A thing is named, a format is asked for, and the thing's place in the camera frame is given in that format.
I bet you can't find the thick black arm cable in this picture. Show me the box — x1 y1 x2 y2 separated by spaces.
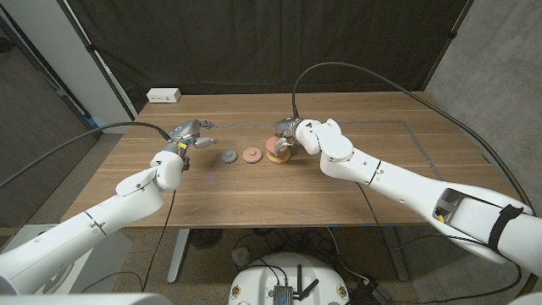
0 121 173 190
290 61 535 211

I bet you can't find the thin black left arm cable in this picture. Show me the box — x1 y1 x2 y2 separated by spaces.
141 189 177 294

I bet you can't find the large orange toy ring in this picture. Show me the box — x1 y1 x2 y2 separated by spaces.
266 147 292 165

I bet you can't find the black round floor fan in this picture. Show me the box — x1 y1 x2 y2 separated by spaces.
189 228 224 250

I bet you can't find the white power outlet box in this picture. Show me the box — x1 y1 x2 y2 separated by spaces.
146 87 182 104

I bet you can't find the black floor power strip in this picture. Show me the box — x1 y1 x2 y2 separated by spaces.
346 277 391 305

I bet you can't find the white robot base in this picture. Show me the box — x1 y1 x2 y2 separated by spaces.
227 252 351 305

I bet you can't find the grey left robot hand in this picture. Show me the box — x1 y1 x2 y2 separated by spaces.
163 119 218 156

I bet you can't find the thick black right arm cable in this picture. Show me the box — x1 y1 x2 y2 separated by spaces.
290 61 535 211

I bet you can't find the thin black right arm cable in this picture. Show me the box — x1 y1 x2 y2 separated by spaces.
355 181 524 305

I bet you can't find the grey router with antennas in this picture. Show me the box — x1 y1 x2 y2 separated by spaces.
273 264 320 305

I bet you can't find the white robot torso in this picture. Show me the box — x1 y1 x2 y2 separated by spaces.
0 292 173 305

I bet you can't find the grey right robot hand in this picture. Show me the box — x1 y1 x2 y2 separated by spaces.
272 117 304 158

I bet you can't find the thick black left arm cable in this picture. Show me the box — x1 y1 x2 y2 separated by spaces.
0 121 173 190

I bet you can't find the black backdrop stand pole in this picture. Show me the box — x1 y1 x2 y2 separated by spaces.
421 0 475 92
57 0 137 123

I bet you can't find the light pink toy ring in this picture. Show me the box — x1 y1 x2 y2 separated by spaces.
241 146 264 164

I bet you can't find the white table leg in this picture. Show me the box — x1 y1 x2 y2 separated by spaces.
166 228 191 285

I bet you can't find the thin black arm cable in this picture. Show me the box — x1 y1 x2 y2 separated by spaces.
355 181 524 305
141 189 177 294

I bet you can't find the grey table leg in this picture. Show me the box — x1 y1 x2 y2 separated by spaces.
380 226 411 283

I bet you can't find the coral red toy ring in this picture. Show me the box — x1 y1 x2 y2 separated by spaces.
265 135 294 156

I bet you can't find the grey round floor object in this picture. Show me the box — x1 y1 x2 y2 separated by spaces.
231 247 252 267

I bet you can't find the black backdrop cloth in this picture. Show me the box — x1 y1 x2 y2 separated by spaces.
65 0 472 114

